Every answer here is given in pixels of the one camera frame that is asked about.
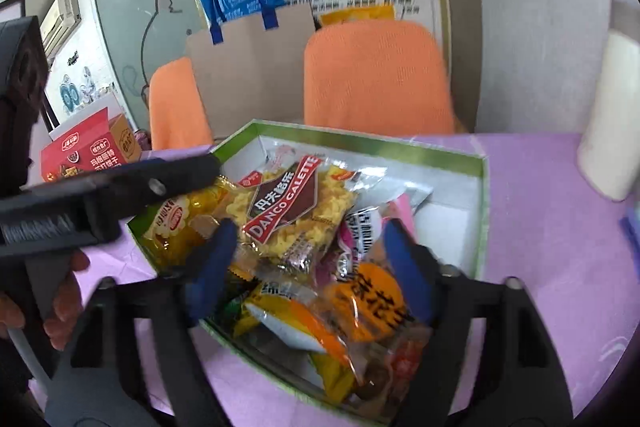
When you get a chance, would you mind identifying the yellow soft bread packet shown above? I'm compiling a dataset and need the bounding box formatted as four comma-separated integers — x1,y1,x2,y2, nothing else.
140,179,234,271

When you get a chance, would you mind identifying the Danco galette cookie packet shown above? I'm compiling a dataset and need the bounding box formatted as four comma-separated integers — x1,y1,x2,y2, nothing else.
220,154,360,273

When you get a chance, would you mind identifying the white snack packet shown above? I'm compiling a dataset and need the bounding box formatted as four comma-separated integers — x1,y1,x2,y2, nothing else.
345,166,434,212

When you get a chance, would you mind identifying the pink clear nut packet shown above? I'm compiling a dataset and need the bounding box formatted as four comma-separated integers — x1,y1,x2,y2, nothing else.
328,191,416,282

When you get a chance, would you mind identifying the left hand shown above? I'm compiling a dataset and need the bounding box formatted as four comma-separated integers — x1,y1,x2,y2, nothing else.
0,251,90,351

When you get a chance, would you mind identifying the orange chair left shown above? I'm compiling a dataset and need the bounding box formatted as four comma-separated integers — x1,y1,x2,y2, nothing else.
149,56,214,150

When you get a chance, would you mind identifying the orange chair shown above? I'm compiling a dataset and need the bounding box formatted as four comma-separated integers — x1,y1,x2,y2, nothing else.
149,56,214,150
304,20,456,136

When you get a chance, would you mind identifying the red cracker box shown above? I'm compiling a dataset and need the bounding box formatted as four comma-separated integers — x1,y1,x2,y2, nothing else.
40,93,142,182

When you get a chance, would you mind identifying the brown cardboard sheet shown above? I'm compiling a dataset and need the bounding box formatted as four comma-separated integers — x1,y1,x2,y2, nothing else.
186,4,316,139

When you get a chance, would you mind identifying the purple tablecloth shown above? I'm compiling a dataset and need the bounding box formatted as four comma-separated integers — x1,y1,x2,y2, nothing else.
77,133,639,426

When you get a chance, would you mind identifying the air conditioner unit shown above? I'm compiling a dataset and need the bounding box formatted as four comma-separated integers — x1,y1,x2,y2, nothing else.
40,0,81,62

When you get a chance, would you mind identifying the green snack box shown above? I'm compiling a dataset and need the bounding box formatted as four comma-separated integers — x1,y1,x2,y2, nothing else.
128,120,488,426

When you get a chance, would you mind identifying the orange chair right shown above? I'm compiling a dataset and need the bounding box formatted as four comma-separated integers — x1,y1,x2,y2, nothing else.
304,20,456,136

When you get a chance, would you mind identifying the white thermos jug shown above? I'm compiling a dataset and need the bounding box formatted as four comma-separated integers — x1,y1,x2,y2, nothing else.
577,0,639,202

